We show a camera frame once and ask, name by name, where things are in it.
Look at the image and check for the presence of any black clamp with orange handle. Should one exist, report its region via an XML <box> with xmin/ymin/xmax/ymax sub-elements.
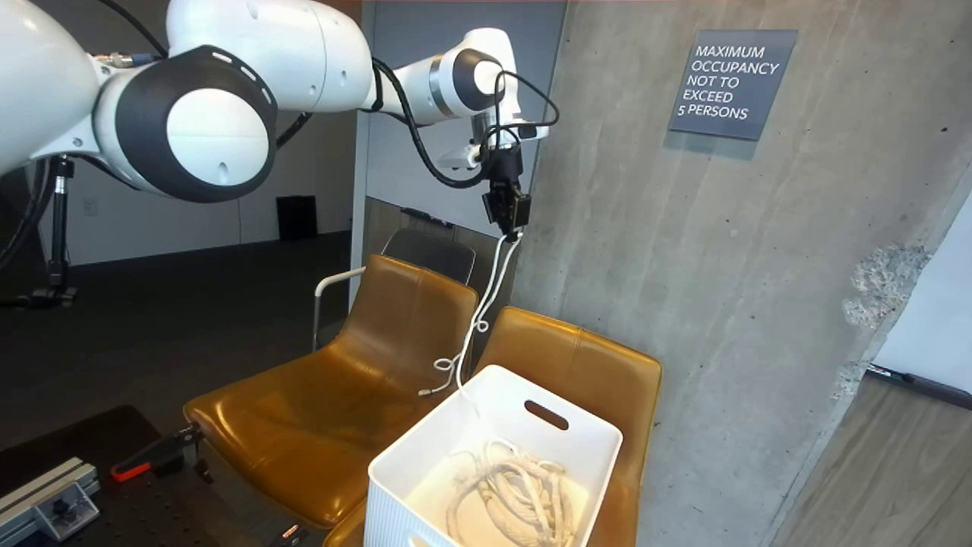
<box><xmin>109</xmin><ymin>422</ymin><xmax>215</xmax><ymax>485</ymax></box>

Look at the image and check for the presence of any whiteboard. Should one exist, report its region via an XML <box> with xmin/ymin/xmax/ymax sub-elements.
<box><xmin>865</xmin><ymin>186</ymin><xmax>972</xmax><ymax>412</ymax></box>

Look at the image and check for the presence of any aluminium rail bracket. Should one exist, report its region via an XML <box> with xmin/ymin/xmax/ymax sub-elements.
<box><xmin>0</xmin><ymin>457</ymin><xmax>102</xmax><ymax>547</ymax></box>

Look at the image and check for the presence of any white laundry basket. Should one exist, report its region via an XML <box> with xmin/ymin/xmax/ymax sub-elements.
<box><xmin>364</xmin><ymin>364</ymin><xmax>624</xmax><ymax>547</ymax></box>

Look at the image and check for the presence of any dark chair with white armrest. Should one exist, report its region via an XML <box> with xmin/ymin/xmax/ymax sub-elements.
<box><xmin>312</xmin><ymin>227</ymin><xmax>478</xmax><ymax>355</ymax></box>

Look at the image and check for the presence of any white rope piece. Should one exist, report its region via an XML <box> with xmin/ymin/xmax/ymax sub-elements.
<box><xmin>418</xmin><ymin>232</ymin><xmax>525</xmax><ymax>398</ymax></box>

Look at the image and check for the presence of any brown leather chair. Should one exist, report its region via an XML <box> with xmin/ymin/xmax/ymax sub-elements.
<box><xmin>183</xmin><ymin>254</ymin><xmax>480</xmax><ymax>530</ymax></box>
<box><xmin>322</xmin><ymin>305</ymin><xmax>664</xmax><ymax>547</ymax></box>

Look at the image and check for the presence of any grey wall sign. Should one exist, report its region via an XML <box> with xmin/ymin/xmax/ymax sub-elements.
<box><xmin>667</xmin><ymin>28</ymin><xmax>799</xmax><ymax>142</ymax></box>

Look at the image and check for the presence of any heap of white rope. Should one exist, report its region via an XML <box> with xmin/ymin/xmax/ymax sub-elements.
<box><xmin>446</xmin><ymin>438</ymin><xmax>579</xmax><ymax>547</ymax></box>

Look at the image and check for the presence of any black box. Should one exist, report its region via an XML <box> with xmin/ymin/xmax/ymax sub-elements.
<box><xmin>275</xmin><ymin>194</ymin><xmax>319</xmax><ymax>242</ymax></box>

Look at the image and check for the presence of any small black device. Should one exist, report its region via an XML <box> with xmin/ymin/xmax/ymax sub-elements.
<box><xmin>267</xmin><ymin>522</ymin><xmax>310</xmax><ymax>547</ymax></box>

